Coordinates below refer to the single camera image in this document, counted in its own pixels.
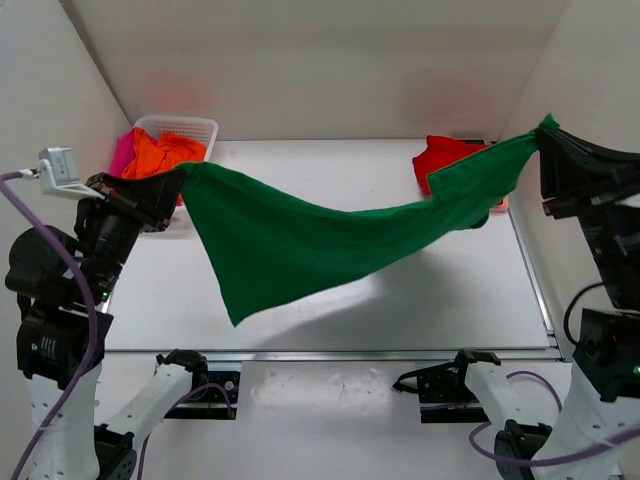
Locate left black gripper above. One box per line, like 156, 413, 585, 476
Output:
90, 145, 195, 278

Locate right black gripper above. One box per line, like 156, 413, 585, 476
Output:
531, 120, 640, 300

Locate green t shirt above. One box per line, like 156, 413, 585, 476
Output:
177, 115, 560, 326

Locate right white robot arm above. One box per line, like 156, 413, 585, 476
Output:
448, 127, 639, 479

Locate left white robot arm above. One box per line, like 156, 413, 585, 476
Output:
1, 168, 209, 479

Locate orange t shirt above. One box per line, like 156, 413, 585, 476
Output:
120, 127, 207, 180

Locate magenta t shirt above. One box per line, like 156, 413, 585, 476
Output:
108, 130, 135, 177

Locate pink folded t shirt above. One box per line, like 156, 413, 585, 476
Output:
490, 196, 509, 213

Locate white plastic basket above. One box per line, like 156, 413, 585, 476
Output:
132, 114, 220, 241

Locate red folded t shirt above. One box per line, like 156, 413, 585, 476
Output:
412, 135, 488, 198

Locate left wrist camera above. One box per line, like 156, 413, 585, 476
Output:
37, 147, 105, 201

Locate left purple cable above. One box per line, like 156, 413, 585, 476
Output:
0, 169, 236, 480

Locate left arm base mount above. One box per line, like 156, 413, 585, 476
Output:
155, 349, 241, 420

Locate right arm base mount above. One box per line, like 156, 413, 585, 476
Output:
392, 349, 501, 424

